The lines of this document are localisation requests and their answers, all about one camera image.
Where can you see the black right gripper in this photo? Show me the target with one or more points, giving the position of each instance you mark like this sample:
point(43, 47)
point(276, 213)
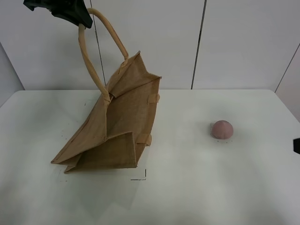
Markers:
point(296, 145)

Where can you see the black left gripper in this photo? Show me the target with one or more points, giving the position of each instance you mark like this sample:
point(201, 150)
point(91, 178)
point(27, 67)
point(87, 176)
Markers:
point(73, 11)

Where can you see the brown linen tote bag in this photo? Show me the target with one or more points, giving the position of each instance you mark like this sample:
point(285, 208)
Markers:
point(118, 128)

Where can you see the pink peach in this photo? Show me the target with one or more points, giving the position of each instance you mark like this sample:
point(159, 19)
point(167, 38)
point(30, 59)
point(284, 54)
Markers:
point(221, 129)

